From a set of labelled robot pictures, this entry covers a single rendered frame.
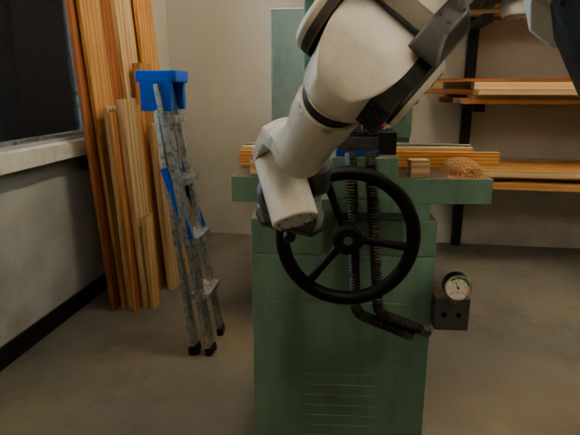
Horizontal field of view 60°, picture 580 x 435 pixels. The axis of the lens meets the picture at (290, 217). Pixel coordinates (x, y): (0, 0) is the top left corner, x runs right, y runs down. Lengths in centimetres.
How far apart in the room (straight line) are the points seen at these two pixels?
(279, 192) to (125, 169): 191
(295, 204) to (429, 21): 30
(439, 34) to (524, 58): 327
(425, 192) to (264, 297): 46
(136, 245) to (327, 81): 219
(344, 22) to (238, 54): 325
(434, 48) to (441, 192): 75
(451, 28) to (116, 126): 214
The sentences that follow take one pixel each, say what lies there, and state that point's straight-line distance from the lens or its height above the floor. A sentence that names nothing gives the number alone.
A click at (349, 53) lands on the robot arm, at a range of 48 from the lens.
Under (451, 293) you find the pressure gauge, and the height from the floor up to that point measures 65.
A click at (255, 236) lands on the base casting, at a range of 121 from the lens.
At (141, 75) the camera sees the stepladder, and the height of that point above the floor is 114.
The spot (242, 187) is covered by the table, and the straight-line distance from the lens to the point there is 118.
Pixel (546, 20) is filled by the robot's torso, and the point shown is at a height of 119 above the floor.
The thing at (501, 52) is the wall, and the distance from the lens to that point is 371.
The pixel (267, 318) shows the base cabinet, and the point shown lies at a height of 54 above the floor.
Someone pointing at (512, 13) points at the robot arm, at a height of 126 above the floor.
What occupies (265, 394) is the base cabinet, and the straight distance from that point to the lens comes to 139.
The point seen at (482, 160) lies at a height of 92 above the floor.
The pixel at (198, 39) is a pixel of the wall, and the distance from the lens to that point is 381.
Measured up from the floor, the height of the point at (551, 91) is 107.
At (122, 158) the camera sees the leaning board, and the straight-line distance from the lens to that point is 254.
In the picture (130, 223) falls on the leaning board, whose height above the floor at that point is 44.
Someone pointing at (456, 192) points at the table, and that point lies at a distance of 121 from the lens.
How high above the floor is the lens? 111
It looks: 15 degrees down
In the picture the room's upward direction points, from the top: straight up
